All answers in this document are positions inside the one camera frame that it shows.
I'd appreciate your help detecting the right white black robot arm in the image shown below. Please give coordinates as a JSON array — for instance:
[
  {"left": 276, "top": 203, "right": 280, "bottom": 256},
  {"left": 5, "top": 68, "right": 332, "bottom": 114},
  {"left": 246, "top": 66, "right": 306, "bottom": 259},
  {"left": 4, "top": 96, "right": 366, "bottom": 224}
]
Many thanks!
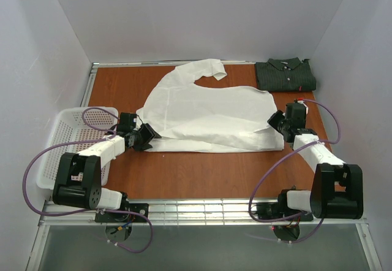
[{"left": 268, "top": 101, "right": 363, "bottom": 219}]

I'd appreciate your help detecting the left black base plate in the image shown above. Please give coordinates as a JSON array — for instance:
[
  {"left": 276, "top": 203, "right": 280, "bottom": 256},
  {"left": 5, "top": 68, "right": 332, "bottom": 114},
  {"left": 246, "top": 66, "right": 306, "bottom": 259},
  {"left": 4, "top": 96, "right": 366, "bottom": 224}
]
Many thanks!
[{"left": 94, "top": 203, "right": 149, "bottom": 223}]

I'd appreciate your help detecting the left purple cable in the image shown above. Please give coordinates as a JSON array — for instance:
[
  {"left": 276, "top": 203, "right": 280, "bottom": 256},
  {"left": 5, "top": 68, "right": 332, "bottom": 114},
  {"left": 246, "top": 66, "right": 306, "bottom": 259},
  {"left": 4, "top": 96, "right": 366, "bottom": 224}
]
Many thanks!
[{"left": 23, "top": 107, "right": 154, "bottom": 253}]

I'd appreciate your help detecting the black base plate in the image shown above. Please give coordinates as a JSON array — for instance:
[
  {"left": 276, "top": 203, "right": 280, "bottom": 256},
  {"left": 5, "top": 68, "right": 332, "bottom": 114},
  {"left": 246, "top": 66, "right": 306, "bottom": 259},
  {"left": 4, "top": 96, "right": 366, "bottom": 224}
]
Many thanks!
[
  {"left": 94, "top": 203, "right": 149, "bottom": 223},
  {"left": 248, "top": 202, "right": 314, "bottom": 222}
]

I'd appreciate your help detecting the aluminium table frame rail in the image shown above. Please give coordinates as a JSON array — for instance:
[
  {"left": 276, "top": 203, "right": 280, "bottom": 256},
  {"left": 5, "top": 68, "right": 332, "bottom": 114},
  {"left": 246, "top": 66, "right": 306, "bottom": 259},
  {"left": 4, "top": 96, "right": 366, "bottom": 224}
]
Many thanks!
[{"left": 39, "top": 199, "right": 368, "bottom": 226}]

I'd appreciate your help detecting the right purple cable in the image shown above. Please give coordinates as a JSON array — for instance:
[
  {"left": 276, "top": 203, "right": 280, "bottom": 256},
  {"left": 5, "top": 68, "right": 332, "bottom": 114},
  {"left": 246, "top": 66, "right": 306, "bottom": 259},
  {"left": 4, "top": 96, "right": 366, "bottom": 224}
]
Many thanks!
[{"left": 248, "top": 98, "right": 342, "bottom": 243}]

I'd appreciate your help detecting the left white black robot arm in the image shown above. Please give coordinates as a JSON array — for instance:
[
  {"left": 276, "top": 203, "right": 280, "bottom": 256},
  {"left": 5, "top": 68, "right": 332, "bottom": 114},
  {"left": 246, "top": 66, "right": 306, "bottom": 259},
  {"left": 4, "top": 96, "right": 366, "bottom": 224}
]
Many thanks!
[{"left": 52, "top": 113, "right": 161, "bottom": 210}]

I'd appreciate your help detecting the white plastic basket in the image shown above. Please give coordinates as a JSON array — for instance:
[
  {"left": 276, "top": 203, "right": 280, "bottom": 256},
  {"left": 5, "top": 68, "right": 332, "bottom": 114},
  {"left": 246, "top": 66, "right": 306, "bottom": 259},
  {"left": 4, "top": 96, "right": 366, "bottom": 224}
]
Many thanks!
[{"left": 36, "top": 107, "right": 119, "bottom": 189}]

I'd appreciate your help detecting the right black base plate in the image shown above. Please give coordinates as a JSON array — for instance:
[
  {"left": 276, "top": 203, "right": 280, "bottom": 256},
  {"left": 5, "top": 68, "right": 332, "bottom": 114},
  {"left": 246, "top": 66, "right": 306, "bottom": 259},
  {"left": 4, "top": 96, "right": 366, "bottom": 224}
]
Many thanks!
[{"left": 248, "top": 202, "right": 314, "bottom": 222}]

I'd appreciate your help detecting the folded dark green shirt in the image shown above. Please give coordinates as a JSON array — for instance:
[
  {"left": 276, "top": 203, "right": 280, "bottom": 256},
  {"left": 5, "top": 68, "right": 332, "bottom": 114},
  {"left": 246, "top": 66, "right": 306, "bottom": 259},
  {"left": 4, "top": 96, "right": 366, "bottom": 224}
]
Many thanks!
[{"left": 255, "top": 57, "right": 317, "bottom": 92}]

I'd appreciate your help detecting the purple cable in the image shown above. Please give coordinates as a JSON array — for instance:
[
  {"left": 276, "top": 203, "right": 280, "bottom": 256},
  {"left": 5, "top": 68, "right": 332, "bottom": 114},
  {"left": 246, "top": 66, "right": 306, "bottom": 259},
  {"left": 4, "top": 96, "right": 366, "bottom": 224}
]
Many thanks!
[
  {"left": 23, "top": 107, "right": 154, "bottom": 253},
  {"left": 248, "top": 98, "right": 342, "bottom": 243}
]

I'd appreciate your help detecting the white long sleeve shirt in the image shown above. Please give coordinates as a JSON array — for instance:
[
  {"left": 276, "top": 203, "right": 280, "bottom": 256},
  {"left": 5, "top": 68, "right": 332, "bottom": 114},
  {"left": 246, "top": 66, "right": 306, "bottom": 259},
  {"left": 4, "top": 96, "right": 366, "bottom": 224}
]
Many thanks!
[{"left": 137, "top": 59, "right": 284, "bottom": 153}]

